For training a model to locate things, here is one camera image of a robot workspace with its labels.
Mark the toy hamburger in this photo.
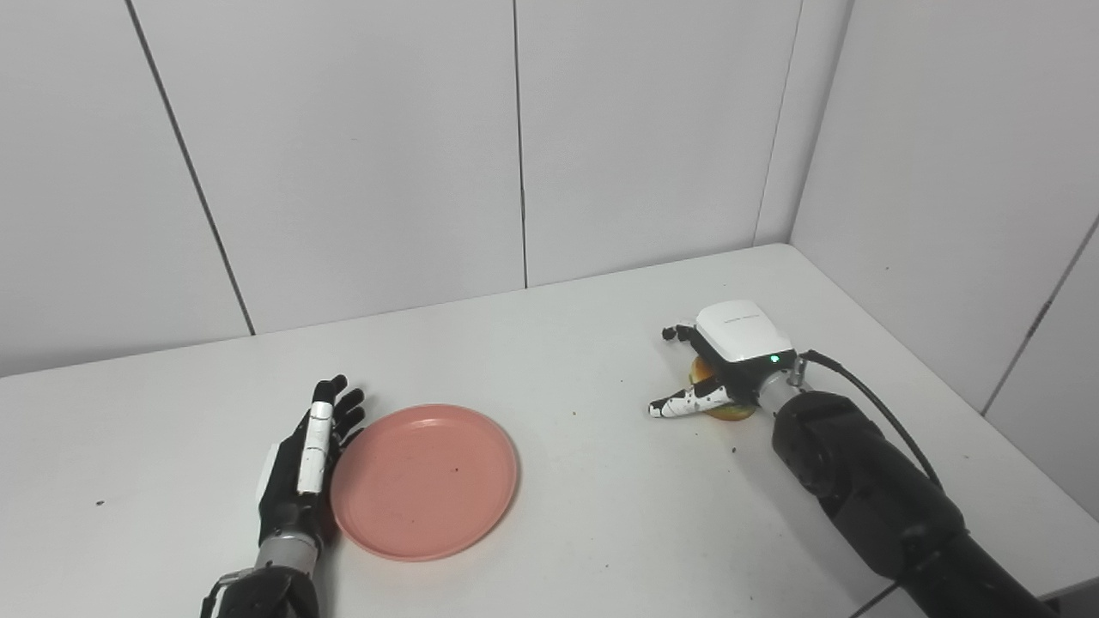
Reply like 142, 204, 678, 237
689, 356, 757, 423

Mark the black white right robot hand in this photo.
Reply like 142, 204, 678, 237
648, 300, 799, 420

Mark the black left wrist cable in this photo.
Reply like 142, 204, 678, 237
202, 568, 258, 618

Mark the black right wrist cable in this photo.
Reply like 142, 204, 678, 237
798, 349, 945, 492

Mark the pink round plate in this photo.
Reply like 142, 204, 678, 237
330, 404, 519, 563

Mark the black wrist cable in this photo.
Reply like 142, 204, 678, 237
798, 349, 945, 492
202, 568, 258, 618

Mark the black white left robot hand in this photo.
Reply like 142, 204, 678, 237
256, 375, 367, 546

